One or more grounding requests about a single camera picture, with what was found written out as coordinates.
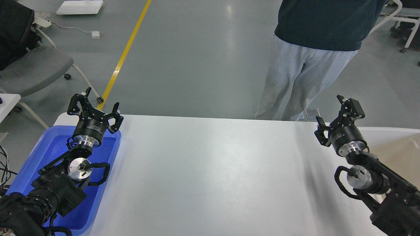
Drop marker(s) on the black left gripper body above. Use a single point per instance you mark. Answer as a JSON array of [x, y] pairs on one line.
[[90, 128]]

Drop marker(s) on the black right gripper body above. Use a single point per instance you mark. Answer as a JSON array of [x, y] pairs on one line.
[[345, 140]]

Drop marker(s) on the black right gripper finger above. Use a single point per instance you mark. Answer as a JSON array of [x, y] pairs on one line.
[[320, 132], [350, 111]]

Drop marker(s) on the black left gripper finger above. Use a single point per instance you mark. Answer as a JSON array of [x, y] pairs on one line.
[[116, 116], [79, 103]]

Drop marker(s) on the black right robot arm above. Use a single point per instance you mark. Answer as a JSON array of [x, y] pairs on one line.
[[392, 200]]

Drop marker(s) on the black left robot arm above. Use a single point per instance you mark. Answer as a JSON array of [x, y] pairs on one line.
[[59, 189]]

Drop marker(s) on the small floor plate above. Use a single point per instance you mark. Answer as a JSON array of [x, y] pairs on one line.
[[312, 113]]

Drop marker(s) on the blue plastic bin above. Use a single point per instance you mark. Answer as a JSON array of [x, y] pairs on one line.
[[52, 144]]

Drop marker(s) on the beige plastic bin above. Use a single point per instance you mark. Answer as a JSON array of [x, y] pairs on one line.
[[397, 148]]

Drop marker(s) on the grey office chair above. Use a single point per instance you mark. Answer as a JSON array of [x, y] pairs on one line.
[[39, 68]]

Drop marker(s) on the standing person grey trousers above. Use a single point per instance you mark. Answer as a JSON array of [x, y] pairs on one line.
[[312, 43]]

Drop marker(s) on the white side table corner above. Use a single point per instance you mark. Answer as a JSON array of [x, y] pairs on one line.
[[8, 103]]

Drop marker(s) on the white flat board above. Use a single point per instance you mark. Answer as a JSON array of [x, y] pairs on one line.
[[80, 7]]

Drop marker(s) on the black jacket on chair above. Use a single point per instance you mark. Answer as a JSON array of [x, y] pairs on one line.
[[17, 35]]

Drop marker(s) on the white power adapter with cable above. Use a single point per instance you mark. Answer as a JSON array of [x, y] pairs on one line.
[[93, 34]]

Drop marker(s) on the white chair frame right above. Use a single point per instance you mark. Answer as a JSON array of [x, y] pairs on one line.
[[405, 17]]

